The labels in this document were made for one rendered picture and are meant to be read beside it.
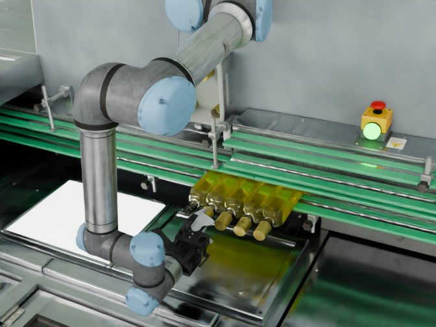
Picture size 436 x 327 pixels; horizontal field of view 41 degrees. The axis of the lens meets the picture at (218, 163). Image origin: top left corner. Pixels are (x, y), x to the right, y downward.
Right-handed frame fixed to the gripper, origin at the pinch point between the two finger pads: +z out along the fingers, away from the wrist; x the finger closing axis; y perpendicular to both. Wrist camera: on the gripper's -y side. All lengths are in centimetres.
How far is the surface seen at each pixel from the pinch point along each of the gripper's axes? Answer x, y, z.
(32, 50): 14, -97, 43
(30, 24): 11, -121, 68
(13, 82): 9, -91, 26
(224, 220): 1.8, 6.7, 0.6
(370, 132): 23, 35, 30
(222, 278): -11.8, 10.2, -6.8
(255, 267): -11.2, 16.6, 0.7
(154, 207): -14.6, -24.7, 13.8
